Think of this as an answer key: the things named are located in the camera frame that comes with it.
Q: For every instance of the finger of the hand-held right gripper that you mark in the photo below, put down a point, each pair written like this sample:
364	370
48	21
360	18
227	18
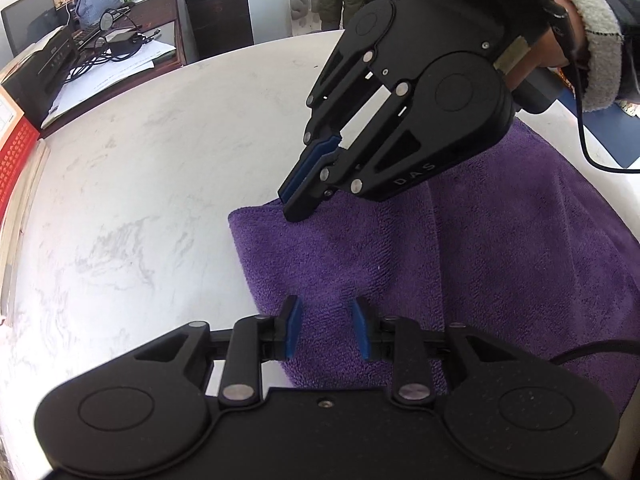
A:
311	160
305	206

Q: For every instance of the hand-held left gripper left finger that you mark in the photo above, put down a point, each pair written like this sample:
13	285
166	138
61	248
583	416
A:
295	327

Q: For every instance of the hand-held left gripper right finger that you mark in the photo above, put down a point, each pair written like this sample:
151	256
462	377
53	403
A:
360	330

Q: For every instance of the purple towel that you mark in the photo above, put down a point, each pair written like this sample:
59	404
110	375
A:
475	250

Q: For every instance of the person's right hand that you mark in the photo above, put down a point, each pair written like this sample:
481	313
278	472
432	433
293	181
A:
537	55

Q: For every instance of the grey seat cushion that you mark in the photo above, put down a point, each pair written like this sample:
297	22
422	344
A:
305	12

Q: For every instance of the black cabinet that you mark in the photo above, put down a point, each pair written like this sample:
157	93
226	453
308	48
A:
220	20

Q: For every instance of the blue table mat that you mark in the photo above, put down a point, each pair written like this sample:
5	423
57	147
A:
615	135

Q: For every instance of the dark wooden desk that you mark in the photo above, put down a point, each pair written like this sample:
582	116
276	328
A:
165	20

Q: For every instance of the white papers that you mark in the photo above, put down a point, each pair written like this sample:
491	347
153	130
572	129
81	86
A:
130	65

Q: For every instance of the black power adapter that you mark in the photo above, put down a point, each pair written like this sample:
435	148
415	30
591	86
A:
122	44

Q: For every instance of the blue bag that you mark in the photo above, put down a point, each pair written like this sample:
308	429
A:
97	2

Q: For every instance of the red book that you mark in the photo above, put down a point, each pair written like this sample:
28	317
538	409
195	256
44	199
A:
22	220

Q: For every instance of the black printer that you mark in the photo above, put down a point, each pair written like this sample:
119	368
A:
40	75

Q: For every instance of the red desk calendar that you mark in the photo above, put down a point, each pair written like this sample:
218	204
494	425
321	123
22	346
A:
12	160

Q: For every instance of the black monitor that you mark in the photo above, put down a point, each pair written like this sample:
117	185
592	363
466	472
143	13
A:
27	22

